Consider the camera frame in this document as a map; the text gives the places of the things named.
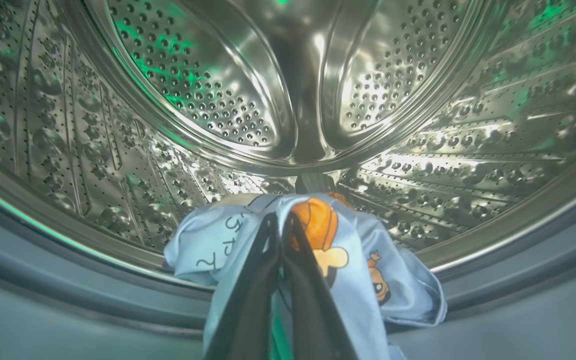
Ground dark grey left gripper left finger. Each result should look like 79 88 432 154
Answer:
203 213 281 360

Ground blue bear-print garment white lining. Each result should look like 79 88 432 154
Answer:
163 191 448 360

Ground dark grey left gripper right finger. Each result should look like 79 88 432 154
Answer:
280 213 360 360

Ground stainless steel washing machine drum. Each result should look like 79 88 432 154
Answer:
0 0 576 281

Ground grey rubber door gasket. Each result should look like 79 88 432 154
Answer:
0 175 576 360

